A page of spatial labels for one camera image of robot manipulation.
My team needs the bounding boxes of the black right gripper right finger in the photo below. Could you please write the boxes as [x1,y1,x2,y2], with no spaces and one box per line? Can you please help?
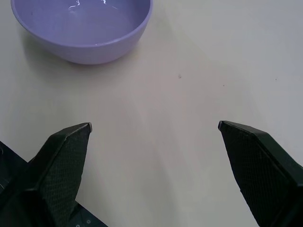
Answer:
[218,120,303,227]

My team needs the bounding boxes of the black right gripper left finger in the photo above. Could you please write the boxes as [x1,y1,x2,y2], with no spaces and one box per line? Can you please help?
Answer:
[4,122,92,227]

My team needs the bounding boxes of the purple plastic bowl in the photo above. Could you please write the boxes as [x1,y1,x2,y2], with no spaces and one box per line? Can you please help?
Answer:
[10,0,154,65]

